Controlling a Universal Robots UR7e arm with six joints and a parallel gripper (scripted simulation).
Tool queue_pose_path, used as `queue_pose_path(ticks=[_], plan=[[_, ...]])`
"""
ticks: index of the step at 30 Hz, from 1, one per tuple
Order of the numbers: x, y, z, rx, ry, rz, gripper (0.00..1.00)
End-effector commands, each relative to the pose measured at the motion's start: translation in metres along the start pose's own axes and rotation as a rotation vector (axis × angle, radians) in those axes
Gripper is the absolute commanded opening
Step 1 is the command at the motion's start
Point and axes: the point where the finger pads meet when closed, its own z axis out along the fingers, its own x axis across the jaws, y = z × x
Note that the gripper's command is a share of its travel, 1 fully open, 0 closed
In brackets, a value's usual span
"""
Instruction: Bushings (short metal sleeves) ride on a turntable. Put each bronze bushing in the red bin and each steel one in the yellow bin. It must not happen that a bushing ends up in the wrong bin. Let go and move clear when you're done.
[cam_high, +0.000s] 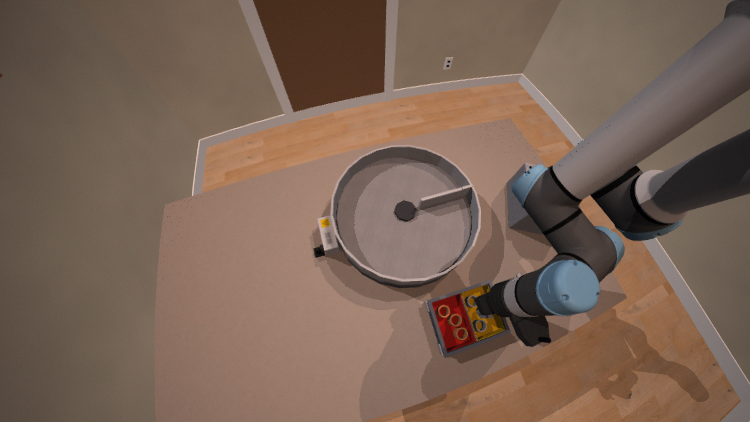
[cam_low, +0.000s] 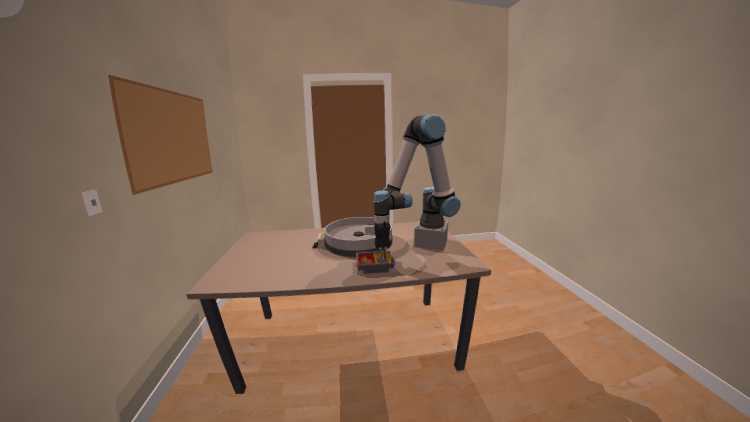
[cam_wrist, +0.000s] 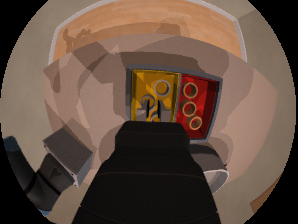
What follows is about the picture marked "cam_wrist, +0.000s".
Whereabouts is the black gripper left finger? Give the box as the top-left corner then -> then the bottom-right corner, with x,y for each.
136,99 -> 150,121

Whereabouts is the grey metal ring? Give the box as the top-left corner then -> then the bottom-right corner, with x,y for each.
150,111 -> 158,122
154,80 -> 171,97
139,94 -> 156,112

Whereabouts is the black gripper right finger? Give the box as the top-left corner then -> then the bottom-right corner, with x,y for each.
157,100 -> 171,122

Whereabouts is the bronze bushing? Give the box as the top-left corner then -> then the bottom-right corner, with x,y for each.
186,114 -> 202,130
179,99 -> 196,117
181,82 -> 198,99

